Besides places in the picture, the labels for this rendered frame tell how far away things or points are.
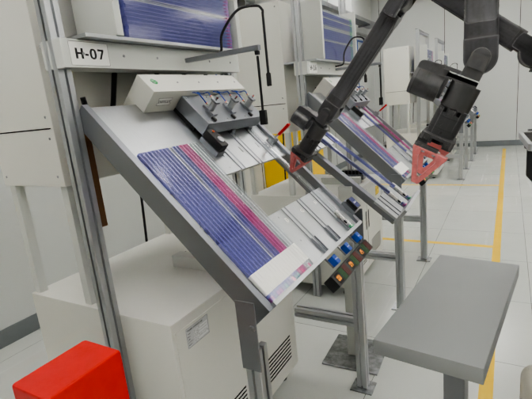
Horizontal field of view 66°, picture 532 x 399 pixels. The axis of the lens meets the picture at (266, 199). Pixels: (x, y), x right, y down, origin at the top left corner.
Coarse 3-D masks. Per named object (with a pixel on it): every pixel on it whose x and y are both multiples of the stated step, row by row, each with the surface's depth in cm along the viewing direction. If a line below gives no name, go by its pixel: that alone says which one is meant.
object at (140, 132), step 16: (96, 112) 110; (112, 112) 114; (128, 112) 118; (160, 112) 128; (112, 128) 109; (128, 128) 113; (144, 128) 117; (160, 128) 122; (176, 128) 127; (240, 128) 151; (256, 128) 159; (128, 144) 108; (144, 144) 112; (160, 144) 116; (176, 144) 121; (240, 144) 143; (256, 144) 150; (224, 160) 130; (240, 160) 135; (256, 160) 141; (272, 160) 150
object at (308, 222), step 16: (320, 192) 151; (288, 208) 131; (304, 208) 136; (320, 208) 143; (336, 208) 150; (288, 224) 125; (304, 224) 130; (320, 224) 135; (336, 224) 142; (304, 240) 123; (320, 240) 128; (336, 240) 133; (320, 256) 122; (256, 288) 97
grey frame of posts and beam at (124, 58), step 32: (64, 64) 101; (128, 64) 118; (160, 64) 128; (192, 64) 141; (224, 64) 157; (64, 96) 104; (64, 128) 107; (96, 224) 114; (96, 256) 113; (96, 288) 117; (352, 288) 160; (128, 384) 125; (256, 384) 95
